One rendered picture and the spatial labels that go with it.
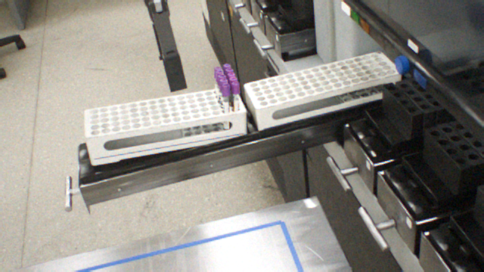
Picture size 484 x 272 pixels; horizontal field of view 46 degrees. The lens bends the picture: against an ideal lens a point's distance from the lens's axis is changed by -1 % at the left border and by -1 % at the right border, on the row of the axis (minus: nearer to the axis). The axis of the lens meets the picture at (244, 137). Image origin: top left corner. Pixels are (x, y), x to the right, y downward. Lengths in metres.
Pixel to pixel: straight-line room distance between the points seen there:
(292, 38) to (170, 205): 0.99
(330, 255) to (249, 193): 1.37
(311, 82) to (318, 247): 0.40
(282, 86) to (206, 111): 0.16
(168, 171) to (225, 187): 1.17
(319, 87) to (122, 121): 0.38
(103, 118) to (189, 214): 1.12
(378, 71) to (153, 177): 0.49
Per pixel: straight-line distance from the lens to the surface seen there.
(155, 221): 2.17
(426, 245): 0.89
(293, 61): 1.48
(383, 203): 1.01
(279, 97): 1.09
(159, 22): 0.93
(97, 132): 1.07
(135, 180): 1.09
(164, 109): 1.10
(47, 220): 2.36
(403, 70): 0.93
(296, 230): 0.88
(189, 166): 1.08
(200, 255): 0.87
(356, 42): 1.23
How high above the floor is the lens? 1.45
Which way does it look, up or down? 36 degrees down
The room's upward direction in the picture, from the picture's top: 9 degrees counter-clockwise
